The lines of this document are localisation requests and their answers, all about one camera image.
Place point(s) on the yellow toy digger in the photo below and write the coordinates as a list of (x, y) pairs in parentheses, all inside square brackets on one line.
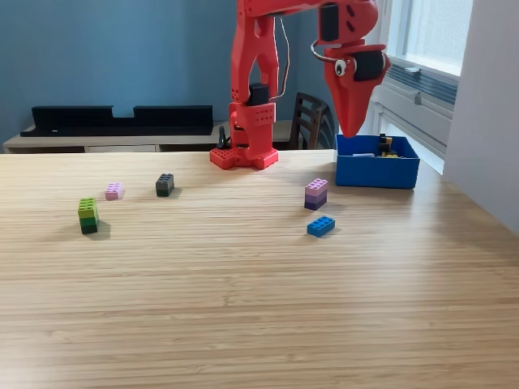
[(385, 146)]

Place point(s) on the pink brick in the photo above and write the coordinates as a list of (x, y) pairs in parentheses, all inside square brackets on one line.
[(114, 191)]

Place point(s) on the green brick stack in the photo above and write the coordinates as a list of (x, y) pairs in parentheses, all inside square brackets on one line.
[(88, 215)]

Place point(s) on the white window frame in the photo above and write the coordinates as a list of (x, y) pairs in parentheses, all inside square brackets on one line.
[(438, 65)]

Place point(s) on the white window latch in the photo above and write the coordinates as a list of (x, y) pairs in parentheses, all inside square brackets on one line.
[(413, 69)]

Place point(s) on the blue brick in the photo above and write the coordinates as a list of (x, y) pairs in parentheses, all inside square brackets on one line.
[(320, 227)]

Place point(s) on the blue plastic bin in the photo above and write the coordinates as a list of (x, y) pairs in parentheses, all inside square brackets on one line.
[(375, 172)]

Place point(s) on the grey window vent grille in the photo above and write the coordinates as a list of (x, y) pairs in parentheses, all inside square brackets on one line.
[(434, 85)]

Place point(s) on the dark grey brick stack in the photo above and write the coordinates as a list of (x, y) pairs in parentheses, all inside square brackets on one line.
[(164, 185)]

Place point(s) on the pale wooden sideboard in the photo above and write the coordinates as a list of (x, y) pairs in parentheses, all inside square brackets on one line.
[(61, 142)]

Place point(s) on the dark wooden chair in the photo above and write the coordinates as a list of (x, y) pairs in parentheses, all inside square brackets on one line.
[(308, 117)]

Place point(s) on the purple brick stack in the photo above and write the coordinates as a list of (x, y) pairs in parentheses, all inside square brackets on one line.
[(316, 194)]

